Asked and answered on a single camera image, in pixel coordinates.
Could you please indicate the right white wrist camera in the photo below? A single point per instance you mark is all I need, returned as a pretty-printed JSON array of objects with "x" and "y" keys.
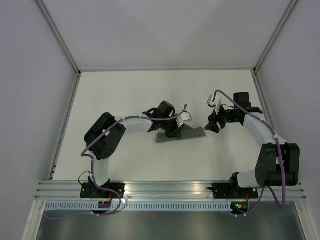
[{"x": 215, "y": 103}]

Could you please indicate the right aluminium frame post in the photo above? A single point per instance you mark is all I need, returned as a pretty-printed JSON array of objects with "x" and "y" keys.
[{"x": 275, "y": 34}]

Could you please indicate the aluminium front rail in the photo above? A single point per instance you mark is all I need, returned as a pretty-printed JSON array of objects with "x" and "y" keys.
[{"x": 146, "y": 191}]

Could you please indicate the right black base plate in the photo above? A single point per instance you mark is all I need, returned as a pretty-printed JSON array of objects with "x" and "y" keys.
[{"x": 226, "y": 191}]

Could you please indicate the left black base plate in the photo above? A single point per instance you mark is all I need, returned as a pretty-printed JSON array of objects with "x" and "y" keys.
[{"x": 90, "y": 191}]

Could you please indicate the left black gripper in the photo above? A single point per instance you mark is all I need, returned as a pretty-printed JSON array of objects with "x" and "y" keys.
[{"x": 176, "y": 131}]

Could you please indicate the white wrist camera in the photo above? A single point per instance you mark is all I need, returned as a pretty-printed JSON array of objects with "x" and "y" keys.
[
  {"x": 215, "y": 103},
  {"x": 183, "y": 117}
]

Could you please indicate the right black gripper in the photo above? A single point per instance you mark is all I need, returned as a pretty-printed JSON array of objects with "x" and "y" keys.
[{"x": 213, "y": 119}]

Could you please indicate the white slotted cable duct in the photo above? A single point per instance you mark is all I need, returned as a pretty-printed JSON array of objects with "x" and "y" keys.
[{"x": 153, "y": 206}]

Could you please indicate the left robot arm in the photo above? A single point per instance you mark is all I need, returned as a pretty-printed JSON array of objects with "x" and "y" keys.
[{"x": 105, "y": 135}]

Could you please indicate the grey cloth napkin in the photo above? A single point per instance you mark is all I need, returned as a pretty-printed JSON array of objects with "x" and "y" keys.
[{"x": 187, "y": 133}]

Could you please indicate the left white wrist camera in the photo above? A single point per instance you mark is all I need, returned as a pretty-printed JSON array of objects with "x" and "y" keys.
[{"x": 183, "y": 117}]

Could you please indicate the aluminium frame post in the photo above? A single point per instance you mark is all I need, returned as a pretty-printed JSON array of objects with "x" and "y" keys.
[
  {"x": 275, "y": 34},
  {"x": 57, "y": 35}
]

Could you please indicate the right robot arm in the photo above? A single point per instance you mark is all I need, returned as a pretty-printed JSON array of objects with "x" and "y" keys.
[{"x": 278, "y": 160}]

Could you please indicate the left aluminium frame post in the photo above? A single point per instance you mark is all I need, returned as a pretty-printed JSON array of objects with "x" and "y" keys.
[{"x": 57, "y": 35}]

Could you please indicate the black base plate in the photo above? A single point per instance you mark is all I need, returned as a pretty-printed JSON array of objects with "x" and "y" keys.
[
  {"x": 226, "y": 191},
  {"x": 90, "y": 191}
]

